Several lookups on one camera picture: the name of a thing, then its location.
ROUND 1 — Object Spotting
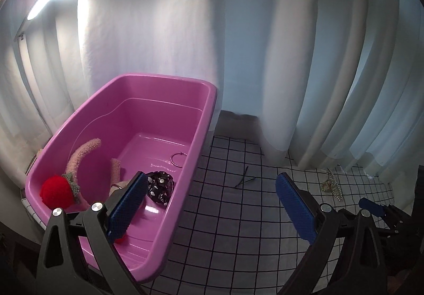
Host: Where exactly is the white curtain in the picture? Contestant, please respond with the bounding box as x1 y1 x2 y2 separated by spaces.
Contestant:
0 0 424 183

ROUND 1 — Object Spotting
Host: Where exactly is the rhinestone hair clip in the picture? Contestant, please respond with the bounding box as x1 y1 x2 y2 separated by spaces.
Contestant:
331 182 344 202

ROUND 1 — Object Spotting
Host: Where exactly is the gold claw hair clip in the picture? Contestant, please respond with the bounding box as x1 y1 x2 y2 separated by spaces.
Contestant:
321 167 338 191

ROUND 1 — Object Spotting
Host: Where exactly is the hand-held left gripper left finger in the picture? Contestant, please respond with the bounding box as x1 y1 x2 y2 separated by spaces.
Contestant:
36 172 148 295

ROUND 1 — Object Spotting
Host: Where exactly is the black white checkered tablecloth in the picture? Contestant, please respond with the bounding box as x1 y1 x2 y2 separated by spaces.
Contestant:
20 134 418 295

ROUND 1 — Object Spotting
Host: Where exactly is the pink plastic bin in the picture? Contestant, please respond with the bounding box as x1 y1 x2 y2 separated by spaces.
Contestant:
25 73 217 284

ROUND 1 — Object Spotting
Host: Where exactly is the black printed hair tie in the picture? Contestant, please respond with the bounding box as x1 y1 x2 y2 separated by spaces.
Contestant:
146 171 174 206

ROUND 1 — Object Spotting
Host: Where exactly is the black hair pin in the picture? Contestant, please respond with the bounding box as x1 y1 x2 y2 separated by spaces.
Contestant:
235 166 255 189

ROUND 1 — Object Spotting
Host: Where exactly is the thin silver bracelet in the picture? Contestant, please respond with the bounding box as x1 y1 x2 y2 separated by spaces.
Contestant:
170 151 186 168

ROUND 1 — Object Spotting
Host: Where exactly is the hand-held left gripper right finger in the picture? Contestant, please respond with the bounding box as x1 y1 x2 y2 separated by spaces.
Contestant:
276 173 388 295

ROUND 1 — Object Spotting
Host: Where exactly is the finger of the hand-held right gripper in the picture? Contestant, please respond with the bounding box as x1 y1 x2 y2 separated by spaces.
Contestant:
359 198 411 226

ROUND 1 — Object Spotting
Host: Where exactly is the pink fuzzy strawberry headband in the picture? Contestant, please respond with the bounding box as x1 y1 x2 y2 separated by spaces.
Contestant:
40 138 128 245

